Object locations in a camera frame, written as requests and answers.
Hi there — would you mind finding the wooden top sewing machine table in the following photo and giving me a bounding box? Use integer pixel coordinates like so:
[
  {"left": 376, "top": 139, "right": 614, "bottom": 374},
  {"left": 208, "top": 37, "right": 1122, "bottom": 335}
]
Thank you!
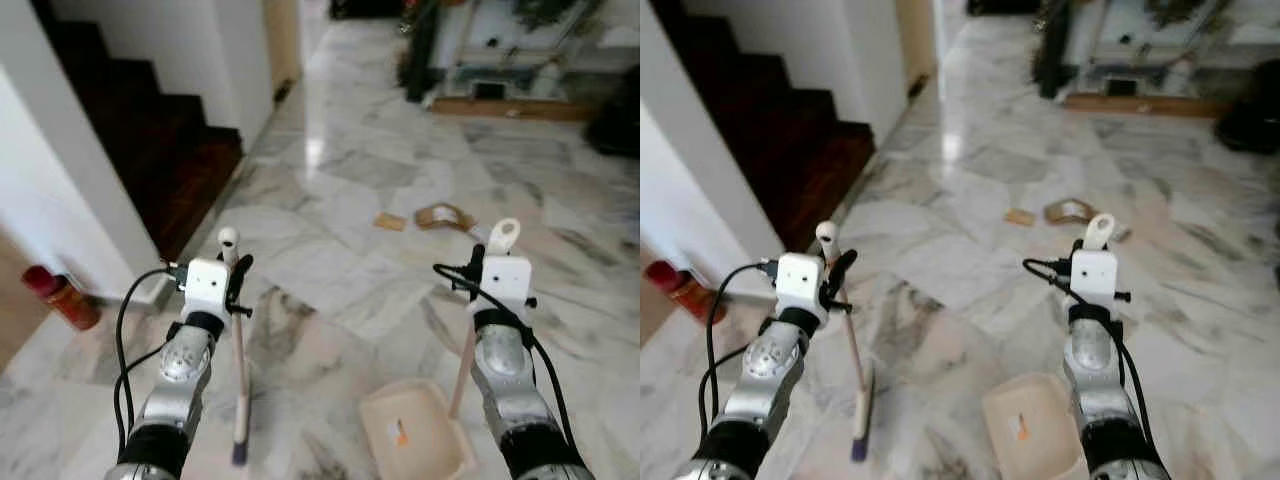
[
  {"left": 1035, "top": 0, "right": 1280, "bottom": 99},
  {"left": 400, "top": 0, "right": 641, "bottom": 101}
]

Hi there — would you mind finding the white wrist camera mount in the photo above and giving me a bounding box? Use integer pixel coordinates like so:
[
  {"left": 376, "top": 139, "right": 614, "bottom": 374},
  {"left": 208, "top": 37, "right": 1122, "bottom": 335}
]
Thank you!
[
  {"left": 774, "top": 251, "right": 830, "bottom": 327},
  {"left": 182, "top": 257, "right": 234, "bottom": 322},
  {"left": 479, "top": 256, "right": 532, "bottom": 317},
  {"left": 1069, "top": 247, "right": 1120, "bottom": 312}
]

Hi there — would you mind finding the long wooden plank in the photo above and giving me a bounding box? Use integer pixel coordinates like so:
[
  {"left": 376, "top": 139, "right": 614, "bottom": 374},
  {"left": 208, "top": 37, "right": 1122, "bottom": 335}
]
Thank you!
[
  {"left": 431, "top": 94, "right": 602, "bottom": 124},
  {"left": 1061, "top": 92, "right": 1232, "bottom": 120}
]

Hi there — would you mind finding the beige broom with purple bristles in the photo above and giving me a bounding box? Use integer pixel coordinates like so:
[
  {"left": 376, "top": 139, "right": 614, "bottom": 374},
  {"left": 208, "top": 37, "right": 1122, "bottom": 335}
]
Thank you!
[
  {"left": 217, "top": 226, "right": 253, "bottom": 467},
  {"left": 814, "top": 221, "right": 877, "bottom": 464}
]

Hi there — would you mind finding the dark wooden staircase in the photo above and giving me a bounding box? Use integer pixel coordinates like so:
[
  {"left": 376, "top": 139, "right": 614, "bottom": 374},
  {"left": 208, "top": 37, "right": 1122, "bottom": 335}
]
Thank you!
[
  {"left": 30, "top": 0, "right": 245, "bottom": 264},
  {"left": 654, "top": 0, "right": 877, "bottom": 253}
]

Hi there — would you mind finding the beige long-handled dustpan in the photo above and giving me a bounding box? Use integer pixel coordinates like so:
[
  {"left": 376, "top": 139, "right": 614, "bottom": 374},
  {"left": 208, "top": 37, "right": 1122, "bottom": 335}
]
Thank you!
[
  {"left": 981, "top": 212, "right": 1117, "bottom": 480},
  {"left": 357, "top": 217, "right": 522, "bottom": 480}
]

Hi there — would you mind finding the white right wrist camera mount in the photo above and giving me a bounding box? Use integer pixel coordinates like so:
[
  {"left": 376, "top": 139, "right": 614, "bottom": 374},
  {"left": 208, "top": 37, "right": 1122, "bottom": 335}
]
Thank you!
[
  {"left": 479, "top": 256, "right": 532, "bottom": 317},
  {"left": 1069, "top": 247, "right": 1120, "bottom": 312}
]

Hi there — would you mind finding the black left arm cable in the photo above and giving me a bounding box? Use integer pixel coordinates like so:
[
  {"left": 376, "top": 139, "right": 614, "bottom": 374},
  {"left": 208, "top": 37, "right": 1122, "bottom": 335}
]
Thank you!
[
  {"left": 697, "top": 262, "right": 781, "bottom": 441},
  {"left": 112, "top": 266, "right": 189, "bottom": 451}
]

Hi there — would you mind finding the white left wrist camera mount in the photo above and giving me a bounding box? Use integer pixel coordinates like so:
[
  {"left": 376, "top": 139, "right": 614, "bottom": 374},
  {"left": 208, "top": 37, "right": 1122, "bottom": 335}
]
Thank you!
[
  {"left": 182, "top": 257, "right": 234, "bottom": 322},
  {"left": 774, "top": 251, "right": 830, "bottom": 327}
]

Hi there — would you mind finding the tall black bag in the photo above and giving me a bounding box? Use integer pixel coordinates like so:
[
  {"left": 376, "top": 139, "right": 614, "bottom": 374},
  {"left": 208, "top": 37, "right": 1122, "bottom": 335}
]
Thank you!
[
  {"left": 1034, "top": 0, "right": 1072, "bottom": 100},
  {"left": 404, "top": 0, "right": 442, "bottom": 102}
]

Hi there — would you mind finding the cream louvered door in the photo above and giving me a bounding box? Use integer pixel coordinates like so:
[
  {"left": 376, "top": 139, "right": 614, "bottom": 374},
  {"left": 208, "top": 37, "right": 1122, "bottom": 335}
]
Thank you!
[
  {"left": 894, "top": 0, "right": 939, "bottom": 99},
  {"left": 262, "top": 0, "right": 304, "bottom": 103}
]

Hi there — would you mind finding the red cylindrical can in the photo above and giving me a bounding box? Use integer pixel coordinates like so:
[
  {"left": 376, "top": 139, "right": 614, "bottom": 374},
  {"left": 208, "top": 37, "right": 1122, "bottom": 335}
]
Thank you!
[
  {"left": 644, "top": 259, "right": 717, "bottom": 322},
  {"left": 21, "top": 264, "right": 102, "bottom": 332}
]

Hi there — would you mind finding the torn cardboard with white label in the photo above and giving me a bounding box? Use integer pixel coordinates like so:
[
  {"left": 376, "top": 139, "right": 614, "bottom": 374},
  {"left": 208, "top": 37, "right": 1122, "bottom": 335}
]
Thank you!
[
  {"left": 414, "top": 202, "right": 477, "bottom": 234},
  {"left": 1042, "top": 197, "right": 1100, "bottom": 227}
]

